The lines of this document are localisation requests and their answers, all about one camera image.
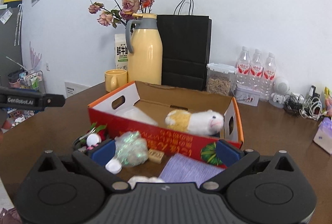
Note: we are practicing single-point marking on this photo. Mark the small white round container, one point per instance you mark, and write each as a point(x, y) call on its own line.
point(93, 139)

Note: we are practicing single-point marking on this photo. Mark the orange red cardboard box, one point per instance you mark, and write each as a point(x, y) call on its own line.
point(138, 106)

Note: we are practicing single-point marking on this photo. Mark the white yellow plush hamster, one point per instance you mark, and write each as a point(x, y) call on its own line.
point(206, 123)

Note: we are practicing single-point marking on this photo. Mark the purple cloth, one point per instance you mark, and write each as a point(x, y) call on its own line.
point(182, 169)

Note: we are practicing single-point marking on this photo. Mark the black paper bag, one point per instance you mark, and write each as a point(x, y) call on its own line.
point(186, 47)

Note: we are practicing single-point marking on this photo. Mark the colourful snack packet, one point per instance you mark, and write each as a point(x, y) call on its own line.
point(328, 102)

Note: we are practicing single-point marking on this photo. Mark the right water bottle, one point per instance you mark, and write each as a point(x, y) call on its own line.
point(268, 76)

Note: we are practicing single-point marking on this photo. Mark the small wooden stamp block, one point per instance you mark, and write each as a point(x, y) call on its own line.
point(155, 156)

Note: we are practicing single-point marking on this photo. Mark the white milk carton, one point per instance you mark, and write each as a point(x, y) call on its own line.
point(121, 52)

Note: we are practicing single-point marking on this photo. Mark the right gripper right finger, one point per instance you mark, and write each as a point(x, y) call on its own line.
point(238, 164)

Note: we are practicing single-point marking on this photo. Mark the white round jar lid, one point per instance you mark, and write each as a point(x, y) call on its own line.
point(113, 166)

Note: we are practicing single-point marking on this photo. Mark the white tin box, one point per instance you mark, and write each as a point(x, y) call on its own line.
point(246, 95)

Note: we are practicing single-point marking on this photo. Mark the red artificial rose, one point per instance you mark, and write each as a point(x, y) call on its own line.
point(100, 130)

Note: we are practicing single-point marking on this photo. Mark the left water bottle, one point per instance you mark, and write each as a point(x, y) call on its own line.
point(243, 66)

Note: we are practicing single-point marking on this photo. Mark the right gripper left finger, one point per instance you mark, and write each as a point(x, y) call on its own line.
point(93, 164)

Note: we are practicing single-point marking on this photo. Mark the water bottle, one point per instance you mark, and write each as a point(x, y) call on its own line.
point(256, 70)
point(243, 66)
point(268, 76)

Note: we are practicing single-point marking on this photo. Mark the yellow thermos jug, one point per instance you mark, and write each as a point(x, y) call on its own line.
point(145, 49)

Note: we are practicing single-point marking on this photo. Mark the clear seed container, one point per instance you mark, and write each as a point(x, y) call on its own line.
point(220, 78)

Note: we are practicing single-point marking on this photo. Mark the yellow ceramic mug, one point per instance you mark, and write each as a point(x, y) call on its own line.
point(115, 78)

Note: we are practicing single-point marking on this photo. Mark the white toy robot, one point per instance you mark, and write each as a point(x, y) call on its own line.
point(280, 89)

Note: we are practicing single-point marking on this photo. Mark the middle water bottle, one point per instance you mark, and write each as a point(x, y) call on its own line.
point(256, 70)

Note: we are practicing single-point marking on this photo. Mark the wire basket with clutter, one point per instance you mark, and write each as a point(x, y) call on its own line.
point(28, 80)

